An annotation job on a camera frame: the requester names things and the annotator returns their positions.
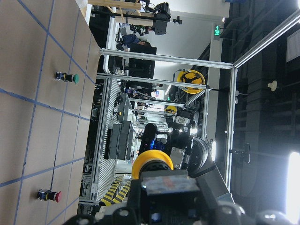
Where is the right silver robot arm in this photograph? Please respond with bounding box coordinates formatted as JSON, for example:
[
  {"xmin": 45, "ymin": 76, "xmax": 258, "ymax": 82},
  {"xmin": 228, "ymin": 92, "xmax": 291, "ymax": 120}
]
[{"xmin": 165, "ymin": 133, "xmax": 234, "ymax": 203}]

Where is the green push button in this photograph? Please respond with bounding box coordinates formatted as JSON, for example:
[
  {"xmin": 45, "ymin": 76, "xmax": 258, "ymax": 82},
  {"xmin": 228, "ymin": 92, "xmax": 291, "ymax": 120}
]
[{"xmin": 55, "ymin": 72, "xmax": 79, "ymax": 84}]

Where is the red push button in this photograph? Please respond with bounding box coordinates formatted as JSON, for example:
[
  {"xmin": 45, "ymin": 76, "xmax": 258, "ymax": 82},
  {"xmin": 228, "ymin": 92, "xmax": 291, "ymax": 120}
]
[{"xmin": 37, "ymin": 189, "xmax": 62, "ymax": 203}]

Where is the yellow hard hat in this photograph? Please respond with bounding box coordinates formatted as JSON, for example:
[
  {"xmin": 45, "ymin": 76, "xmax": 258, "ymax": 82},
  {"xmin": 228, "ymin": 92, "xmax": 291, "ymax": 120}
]
[{"xmin": 173, "ymin": 69, "xmax": 206, "ymax": 94}]

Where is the green exit sign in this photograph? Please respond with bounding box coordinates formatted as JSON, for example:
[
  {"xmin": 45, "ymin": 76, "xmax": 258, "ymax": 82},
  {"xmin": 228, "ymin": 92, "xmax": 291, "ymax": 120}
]
[{"xmin": 213, "ymin": 24, "xmax": 221, "ymax": 41}]

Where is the aluminium frame post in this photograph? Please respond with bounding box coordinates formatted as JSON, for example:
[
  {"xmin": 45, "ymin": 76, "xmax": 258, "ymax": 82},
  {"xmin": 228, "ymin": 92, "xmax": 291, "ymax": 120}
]
[{"xmin": 100, "ymin": 48, "xmax": 233, "ymax": 69}]

